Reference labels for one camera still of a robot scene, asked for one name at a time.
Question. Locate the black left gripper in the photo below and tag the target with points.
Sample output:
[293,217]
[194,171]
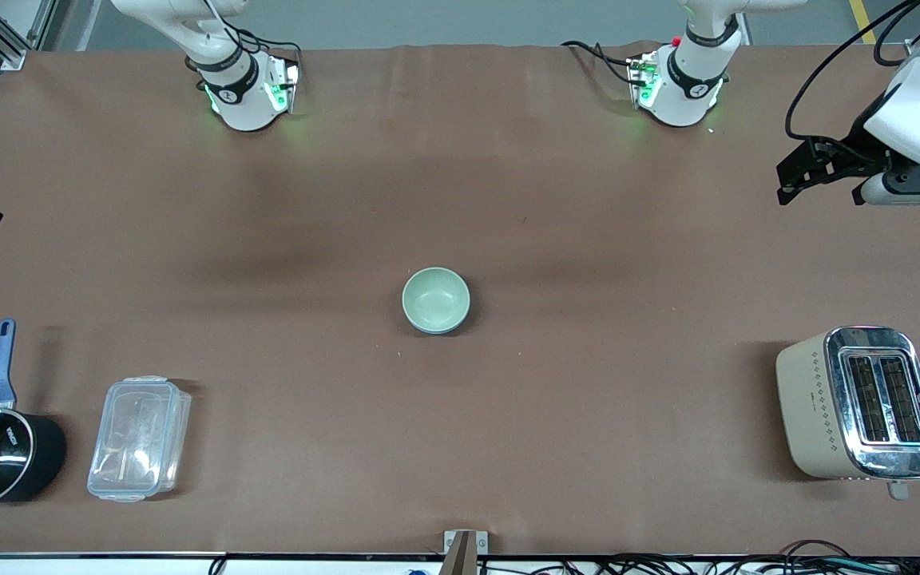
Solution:
[850,149]

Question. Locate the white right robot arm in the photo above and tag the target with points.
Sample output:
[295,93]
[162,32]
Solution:
[240,100]

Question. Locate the clear plastic food container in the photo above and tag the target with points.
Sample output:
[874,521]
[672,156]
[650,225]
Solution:
[139,438]

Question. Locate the metal bracket with brown post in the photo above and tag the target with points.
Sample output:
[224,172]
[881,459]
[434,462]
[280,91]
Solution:
[464,551]

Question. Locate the brown table mat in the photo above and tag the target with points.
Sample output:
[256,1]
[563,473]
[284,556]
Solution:
[460,200]

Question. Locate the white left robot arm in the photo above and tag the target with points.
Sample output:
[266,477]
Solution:
[688,88]

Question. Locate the green bowl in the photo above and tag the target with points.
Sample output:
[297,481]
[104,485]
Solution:
[436,299]

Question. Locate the beige chrome toaster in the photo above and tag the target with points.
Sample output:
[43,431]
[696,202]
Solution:
[819,407]

